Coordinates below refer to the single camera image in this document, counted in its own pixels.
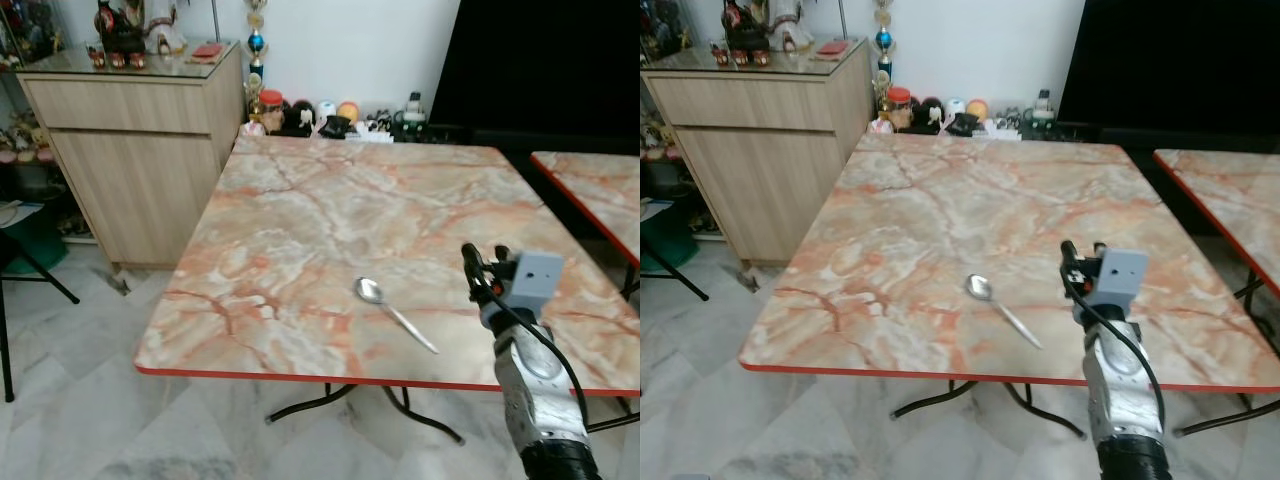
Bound silver metal spoon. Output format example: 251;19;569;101
964;273;1045;352
354;277;441;356

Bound black metal table legs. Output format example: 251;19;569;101
889;378;1280;442
264;382;641;447

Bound green bin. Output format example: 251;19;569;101
640;205;700;272
0;205;68;273

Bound glass display shelf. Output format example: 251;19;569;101
0;0;63;241
640;0;693;237

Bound large black screen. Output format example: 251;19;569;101
1057;0;1280;134
429;0;641;139

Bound black plush toy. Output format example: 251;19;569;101
283;98;317;137
911;96;947;135

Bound light wooden cabinet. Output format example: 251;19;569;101
640;41;876;267
17;43;247;270

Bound gold and blue trophy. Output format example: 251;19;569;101
244;0;270;98
872;0;899;101

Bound row of small red ornaments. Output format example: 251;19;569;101
87;47;147;70
709;44;767;68

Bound dark seated figurine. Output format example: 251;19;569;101
721;0;770;54
94;0;147;56

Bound white figurine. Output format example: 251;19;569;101
145;0;190;54
768;0;814;52

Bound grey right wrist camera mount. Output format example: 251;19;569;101
507;251;566;310
1088;249;1150;307

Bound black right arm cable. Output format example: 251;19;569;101
1066;280;1167;426
478;284;589;427

